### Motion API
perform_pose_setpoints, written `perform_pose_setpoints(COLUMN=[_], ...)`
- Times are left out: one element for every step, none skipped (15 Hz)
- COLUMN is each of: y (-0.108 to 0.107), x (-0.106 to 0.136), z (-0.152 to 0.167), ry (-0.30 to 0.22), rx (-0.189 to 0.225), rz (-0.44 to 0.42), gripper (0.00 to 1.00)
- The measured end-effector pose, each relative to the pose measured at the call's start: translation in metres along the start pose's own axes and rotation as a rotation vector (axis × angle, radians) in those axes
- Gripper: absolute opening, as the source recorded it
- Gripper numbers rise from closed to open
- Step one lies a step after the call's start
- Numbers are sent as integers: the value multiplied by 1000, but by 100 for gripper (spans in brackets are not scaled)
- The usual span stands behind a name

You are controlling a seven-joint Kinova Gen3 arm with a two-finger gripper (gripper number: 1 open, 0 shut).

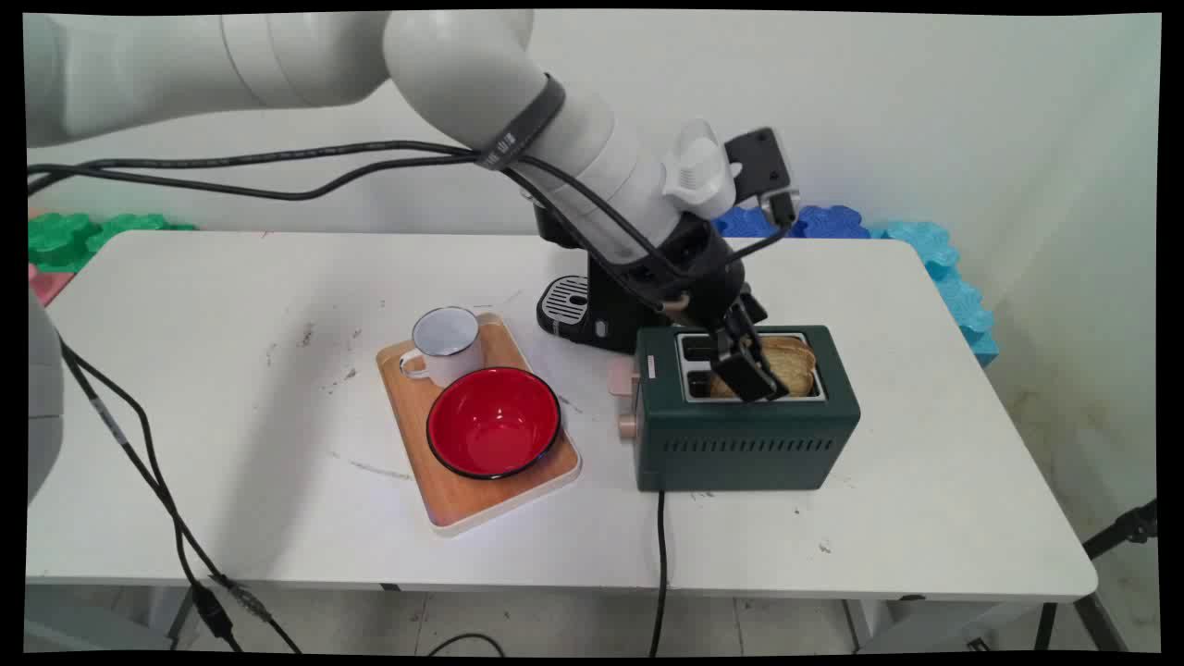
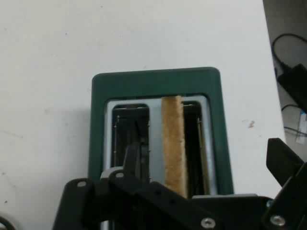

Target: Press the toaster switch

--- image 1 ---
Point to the blue foam mat piece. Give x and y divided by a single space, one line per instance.
745 222
832 222

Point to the red bowl with black rim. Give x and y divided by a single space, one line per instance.
490 425

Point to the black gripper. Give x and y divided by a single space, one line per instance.
694 273

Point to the white enamel mug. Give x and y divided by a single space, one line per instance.
449 347

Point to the dark green toaster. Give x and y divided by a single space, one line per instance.
740 444

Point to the wooden serving tray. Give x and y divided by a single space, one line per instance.
462 504

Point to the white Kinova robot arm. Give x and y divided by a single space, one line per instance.
444 65

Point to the cyan foam mat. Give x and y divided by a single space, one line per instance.
953 287

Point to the black tripod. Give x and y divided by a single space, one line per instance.
1110 532

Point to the white table leg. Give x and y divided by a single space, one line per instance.
858 624

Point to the green foam mat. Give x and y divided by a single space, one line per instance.
92 236

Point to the toasted bread slice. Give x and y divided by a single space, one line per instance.
797 375
786 342

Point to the pink foam mat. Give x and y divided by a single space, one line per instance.
46 282

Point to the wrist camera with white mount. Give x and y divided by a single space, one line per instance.
758 166

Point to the black capsule coffee machine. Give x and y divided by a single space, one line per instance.
592 310

